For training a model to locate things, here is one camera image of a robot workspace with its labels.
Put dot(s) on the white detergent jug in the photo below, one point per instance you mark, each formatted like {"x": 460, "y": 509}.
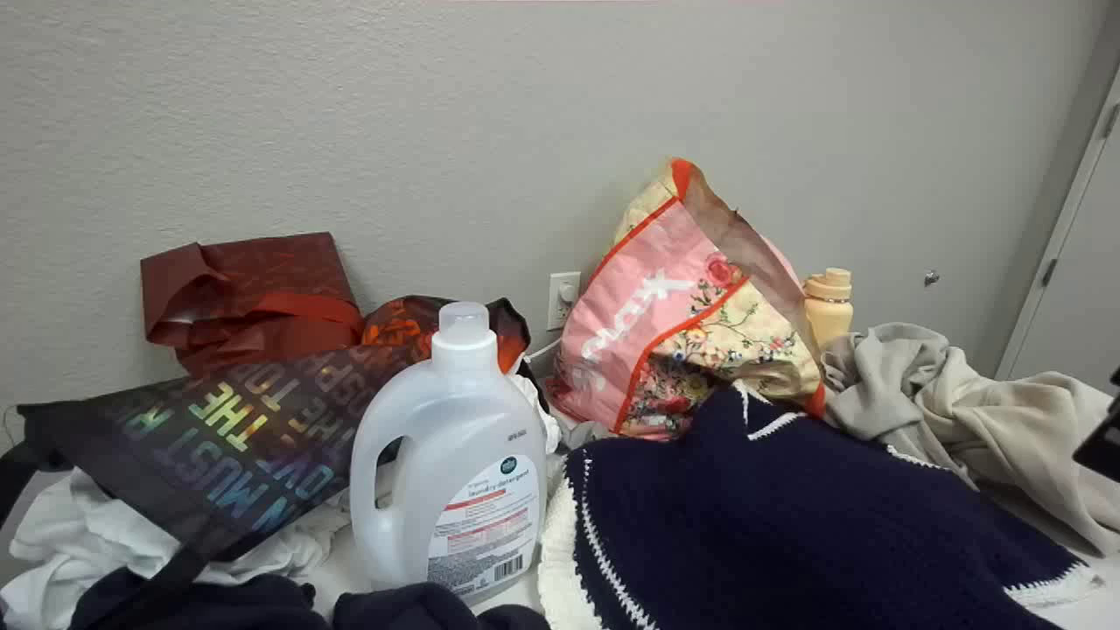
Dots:
{"x": 448, "y": 468}

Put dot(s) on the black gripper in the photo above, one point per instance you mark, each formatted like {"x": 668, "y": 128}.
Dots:
{"x": 1105, "y": 444}

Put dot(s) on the cream plastic bottle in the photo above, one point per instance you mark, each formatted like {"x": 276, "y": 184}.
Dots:
{"x": 827, "y": 311}

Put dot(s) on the white wall outlet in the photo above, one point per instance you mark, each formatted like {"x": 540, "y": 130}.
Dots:
{"x": 566, "y": 292}

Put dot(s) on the pink floral tote bag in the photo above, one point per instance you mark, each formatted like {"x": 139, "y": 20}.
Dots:
{"x": 652, "y": 318}

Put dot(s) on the orange patterned bag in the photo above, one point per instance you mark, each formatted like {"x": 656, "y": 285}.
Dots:
{"x": 404, "y": 323}

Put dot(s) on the beige sweatshirt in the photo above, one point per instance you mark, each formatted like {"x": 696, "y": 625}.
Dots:
{"x": 993, "y": 421}

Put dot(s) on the dark navy garment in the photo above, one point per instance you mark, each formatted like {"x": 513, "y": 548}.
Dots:
{"x": 233, "y": 606}

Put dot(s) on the white crumpled cloth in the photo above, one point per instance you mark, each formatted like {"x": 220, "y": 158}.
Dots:
{"x": 83, "y": 536}

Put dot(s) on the black bag rainbow lettering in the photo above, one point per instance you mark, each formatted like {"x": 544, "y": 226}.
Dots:
{"x": 220, "y": 444}

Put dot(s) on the navy knit cloth white border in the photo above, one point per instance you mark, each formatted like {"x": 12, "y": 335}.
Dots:
{"x": 793, "y": 527}

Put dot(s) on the white door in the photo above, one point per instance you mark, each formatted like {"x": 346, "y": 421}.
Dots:
{"x": 1080, "y": 268}

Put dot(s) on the dark red shopping bag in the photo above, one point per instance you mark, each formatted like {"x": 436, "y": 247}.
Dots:
{"x": 248, "y": 292}

